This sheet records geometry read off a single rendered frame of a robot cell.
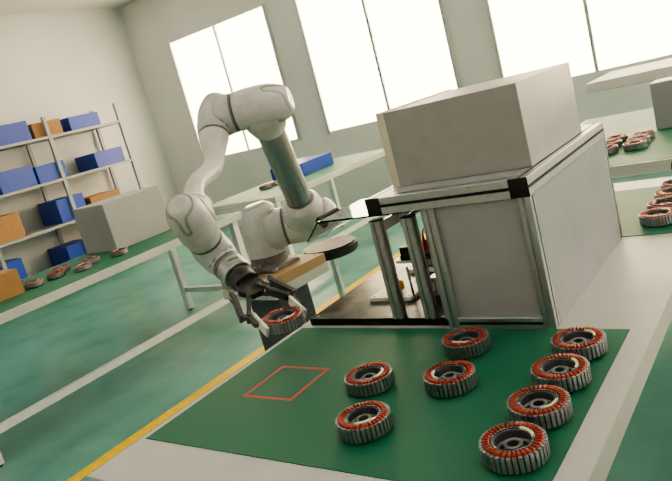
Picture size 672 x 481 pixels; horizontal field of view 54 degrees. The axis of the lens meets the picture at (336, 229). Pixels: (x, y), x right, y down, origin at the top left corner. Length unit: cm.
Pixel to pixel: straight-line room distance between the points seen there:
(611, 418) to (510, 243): 51
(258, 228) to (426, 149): 108
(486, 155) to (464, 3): 530
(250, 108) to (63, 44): 736
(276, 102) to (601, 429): 143
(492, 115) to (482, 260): 35
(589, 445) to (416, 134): 90
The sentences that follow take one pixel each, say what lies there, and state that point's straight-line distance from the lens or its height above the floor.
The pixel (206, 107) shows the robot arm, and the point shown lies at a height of 146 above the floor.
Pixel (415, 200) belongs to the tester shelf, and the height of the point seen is 110.
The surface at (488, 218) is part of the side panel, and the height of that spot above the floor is 103.
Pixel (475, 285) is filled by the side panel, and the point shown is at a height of 86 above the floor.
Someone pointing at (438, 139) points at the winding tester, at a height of 122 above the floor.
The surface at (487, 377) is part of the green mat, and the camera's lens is 147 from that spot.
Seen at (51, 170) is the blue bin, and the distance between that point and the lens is 831.
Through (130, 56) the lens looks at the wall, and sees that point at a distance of 1000.
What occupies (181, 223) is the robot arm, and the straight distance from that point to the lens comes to 175.
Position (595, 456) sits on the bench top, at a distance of 118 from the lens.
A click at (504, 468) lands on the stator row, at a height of 77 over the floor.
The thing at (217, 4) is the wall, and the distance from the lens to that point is 877.
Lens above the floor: 140
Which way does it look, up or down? 11 degrees down
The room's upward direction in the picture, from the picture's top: 15 degrees counter-clockwise
